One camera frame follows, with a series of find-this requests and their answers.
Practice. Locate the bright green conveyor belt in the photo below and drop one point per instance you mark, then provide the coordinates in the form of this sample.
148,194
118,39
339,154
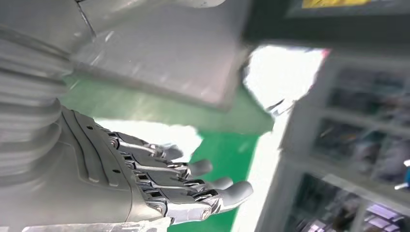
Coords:
224,153

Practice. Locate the white spare parcel black print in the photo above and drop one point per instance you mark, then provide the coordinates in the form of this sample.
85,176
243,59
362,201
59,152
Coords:
282,73

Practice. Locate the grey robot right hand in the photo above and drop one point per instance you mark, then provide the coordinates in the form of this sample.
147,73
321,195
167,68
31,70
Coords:
96,179

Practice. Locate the black inbound scanner machine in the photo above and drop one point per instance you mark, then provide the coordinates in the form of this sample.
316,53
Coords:
166,51

